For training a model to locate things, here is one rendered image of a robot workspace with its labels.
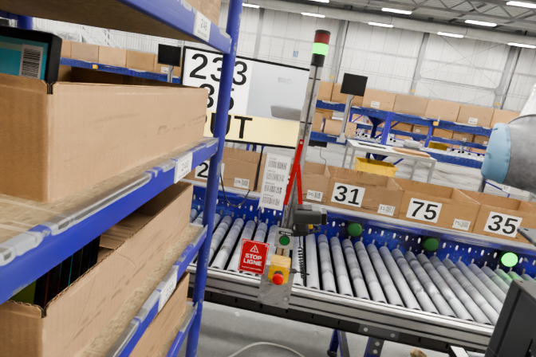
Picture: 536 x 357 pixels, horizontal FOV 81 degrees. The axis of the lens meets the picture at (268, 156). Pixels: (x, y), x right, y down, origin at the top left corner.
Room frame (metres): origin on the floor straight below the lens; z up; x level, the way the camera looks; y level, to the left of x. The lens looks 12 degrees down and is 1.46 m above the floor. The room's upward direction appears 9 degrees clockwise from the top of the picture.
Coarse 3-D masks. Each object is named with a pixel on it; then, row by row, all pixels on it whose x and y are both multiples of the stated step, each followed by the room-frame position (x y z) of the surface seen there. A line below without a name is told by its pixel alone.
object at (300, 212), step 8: (296, 208) 1.01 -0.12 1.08; (304, 208) 1.01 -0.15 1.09; (312, 208) 1.02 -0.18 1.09; (320, 208) 1.02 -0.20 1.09; (296, 216) 0.99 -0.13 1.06; (304, 216) 0.99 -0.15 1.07; (312, 216) 0.99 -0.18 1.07; (320, 216) 0.99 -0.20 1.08; (296, 224) 1.01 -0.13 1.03; (304, 224) 1.00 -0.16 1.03; (312, 224) 0.99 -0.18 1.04; (320, 224) 0.99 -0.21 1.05; (296, 232) 1.01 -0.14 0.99; (304, 232) 1.00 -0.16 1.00
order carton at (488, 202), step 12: (468, 192) 1.86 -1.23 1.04; (480, 204) 1.59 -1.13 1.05; (492, 204) 1.85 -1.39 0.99; (504, 204) 1.85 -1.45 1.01; (516, 204) 1.84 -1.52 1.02; (528, 204) 1.78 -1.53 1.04; (480, 216) 1.58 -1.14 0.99; (516, 216) 1.57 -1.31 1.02; (528, 216) 1.56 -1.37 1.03; (480, 228) 1.58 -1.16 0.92; (516, 240) 1.56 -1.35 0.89
